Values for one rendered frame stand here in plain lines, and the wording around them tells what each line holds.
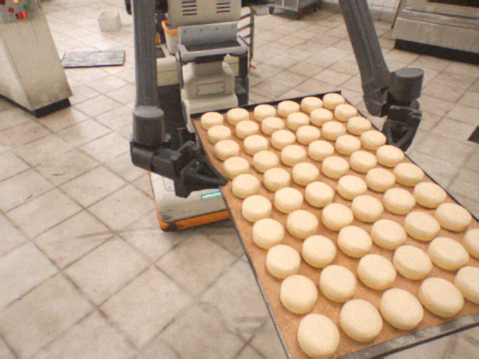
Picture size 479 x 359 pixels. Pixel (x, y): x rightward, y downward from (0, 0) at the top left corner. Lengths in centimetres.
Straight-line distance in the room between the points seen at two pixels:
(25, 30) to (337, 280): 283
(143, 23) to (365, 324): 70
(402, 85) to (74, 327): 150
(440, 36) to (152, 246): 354
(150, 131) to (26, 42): 245
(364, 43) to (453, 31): 340
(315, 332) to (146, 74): 60
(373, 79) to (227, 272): 114
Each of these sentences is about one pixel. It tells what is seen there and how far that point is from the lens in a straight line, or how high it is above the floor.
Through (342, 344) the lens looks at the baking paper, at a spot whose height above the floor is 97.
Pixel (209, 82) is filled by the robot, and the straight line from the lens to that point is 154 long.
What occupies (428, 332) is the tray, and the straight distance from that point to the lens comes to 57.
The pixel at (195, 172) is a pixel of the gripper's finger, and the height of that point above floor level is 101.
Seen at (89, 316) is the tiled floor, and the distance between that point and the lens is 177.
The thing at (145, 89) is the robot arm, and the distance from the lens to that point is 82.
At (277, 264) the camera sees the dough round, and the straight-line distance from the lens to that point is 54.
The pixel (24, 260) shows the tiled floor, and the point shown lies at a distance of 210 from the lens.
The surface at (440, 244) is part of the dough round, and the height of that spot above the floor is 100.
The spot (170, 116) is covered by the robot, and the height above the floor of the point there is 53.
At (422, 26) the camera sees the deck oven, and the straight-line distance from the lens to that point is 445.
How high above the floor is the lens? 143
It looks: 39 degrees down
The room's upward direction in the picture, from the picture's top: straight up
